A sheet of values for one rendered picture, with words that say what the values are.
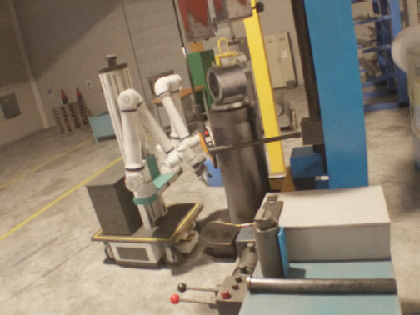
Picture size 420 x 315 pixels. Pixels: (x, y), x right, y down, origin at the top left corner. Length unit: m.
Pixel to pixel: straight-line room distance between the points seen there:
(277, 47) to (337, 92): 10.30
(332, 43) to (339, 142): 0.37
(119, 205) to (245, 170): 1.79
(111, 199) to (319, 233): 2.31
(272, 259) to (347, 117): 0.62
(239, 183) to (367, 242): 0.65
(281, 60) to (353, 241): 10.71
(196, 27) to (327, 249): 1.07
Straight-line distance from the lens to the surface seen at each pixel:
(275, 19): 12.15
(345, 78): 1.29
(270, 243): 0.97
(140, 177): 2.55
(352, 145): 1.36
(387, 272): 1.04
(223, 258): 1.42
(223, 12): 1.25
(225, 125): 1.40
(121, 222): 3.15
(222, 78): 1.39
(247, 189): 1.48
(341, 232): 1.03
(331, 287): 0.96
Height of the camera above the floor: 1.72
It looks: 18 degrees down
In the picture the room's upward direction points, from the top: 12 degrees counter-clockwise
